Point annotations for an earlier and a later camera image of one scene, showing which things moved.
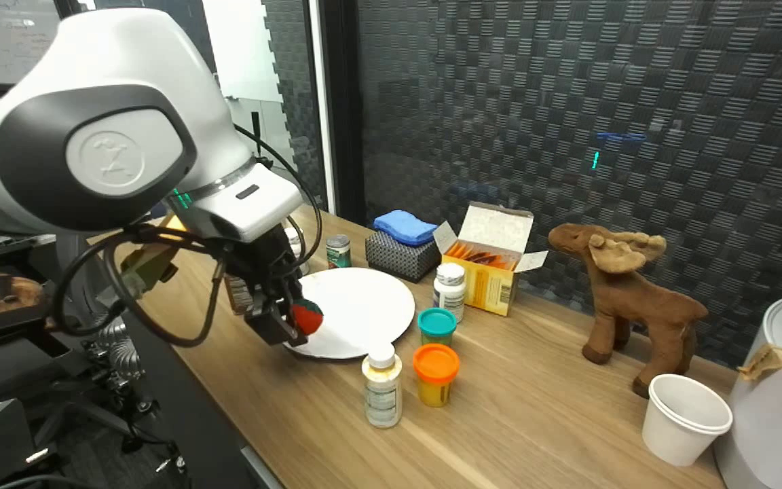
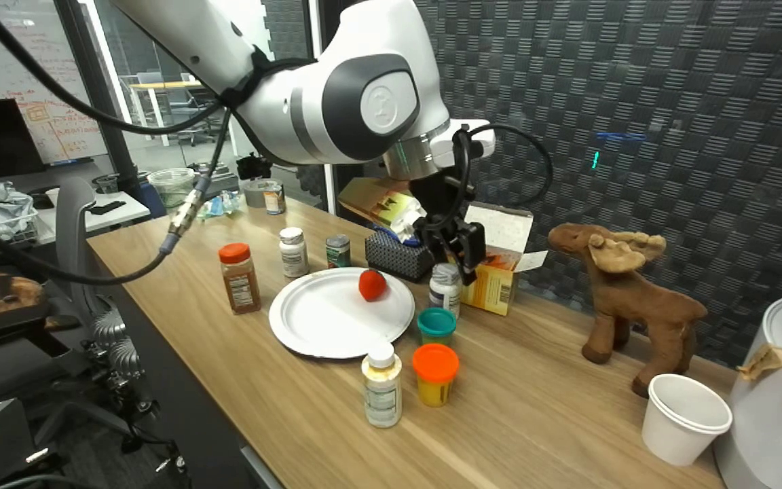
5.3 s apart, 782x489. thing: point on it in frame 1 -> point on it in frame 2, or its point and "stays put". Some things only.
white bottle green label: (382, 388) stays put
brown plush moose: (618, 312) stays put
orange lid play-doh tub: (436, 369) stays put
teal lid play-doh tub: (437, 321) stays put
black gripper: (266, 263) -> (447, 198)
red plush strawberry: (307, 317) -> (372, 283)
